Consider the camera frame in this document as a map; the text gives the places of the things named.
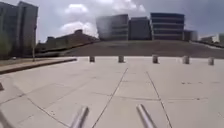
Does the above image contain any short concrete bollard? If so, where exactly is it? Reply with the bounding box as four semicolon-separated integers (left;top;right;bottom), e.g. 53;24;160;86
207;56;215;66
117;55;125;64
152;54;159;64
88;55;96;63
182;55;190;65

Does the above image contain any pale concrete slab plaza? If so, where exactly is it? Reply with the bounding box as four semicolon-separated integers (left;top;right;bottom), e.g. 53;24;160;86
0;55;224;128

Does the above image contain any grey-brown sloped embankment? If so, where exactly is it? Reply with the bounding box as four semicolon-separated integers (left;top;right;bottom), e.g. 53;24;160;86
63;40;224;60

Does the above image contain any grey block building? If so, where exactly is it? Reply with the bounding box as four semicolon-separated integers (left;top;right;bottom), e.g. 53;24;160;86
95;13;130;42

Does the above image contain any dark block building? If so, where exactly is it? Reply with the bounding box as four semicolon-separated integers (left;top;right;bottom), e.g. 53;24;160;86
127;16;153;42

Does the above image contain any low dark building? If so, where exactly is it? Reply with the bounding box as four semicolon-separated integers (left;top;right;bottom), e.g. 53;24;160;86
34;29;100;54

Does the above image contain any robot's own part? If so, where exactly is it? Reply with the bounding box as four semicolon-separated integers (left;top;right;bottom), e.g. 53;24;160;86
135;103;157;128
69;105;90;128

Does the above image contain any striped block building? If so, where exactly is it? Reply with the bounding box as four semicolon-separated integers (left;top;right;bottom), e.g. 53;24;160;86
149;12;186;42

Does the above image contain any dark raised kerb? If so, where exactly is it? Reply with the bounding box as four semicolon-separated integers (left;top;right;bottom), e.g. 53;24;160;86
0;57;78;76

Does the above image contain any pole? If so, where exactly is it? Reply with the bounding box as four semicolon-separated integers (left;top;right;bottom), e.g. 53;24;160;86
31;24;37;63

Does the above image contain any small grey building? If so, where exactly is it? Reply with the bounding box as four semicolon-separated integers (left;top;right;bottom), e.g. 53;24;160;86
183;29;199;42

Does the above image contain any tall grey building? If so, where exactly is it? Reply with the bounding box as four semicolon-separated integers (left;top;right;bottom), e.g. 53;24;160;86
0;0;39;58

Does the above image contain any tree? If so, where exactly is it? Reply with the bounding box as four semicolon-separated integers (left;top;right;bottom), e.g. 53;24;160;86
0;31;13;59

